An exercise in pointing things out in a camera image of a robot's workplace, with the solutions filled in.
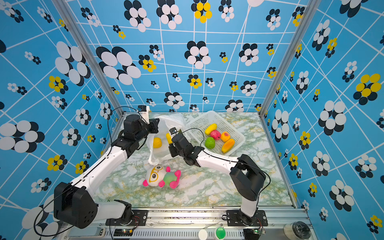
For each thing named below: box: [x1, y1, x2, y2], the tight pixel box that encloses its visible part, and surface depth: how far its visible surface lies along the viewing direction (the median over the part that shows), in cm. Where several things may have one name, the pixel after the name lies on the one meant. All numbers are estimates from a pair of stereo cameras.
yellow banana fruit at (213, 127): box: [205, 123, 218, 136], surface depth 107 cm
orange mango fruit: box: [221, 138, 236, 154], surface depth 98 cm
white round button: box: [198, 229, 208, 240], surface depth 64 cm
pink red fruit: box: [210, 130, 222, 141], surface depth 101 cm
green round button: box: [216, 227, 226, 240], surface depth 63 cm
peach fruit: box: [221, 131, 231, 143], surface depth 101 cm
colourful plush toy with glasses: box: [142, 165, 182, 189], surface depth 82 cm
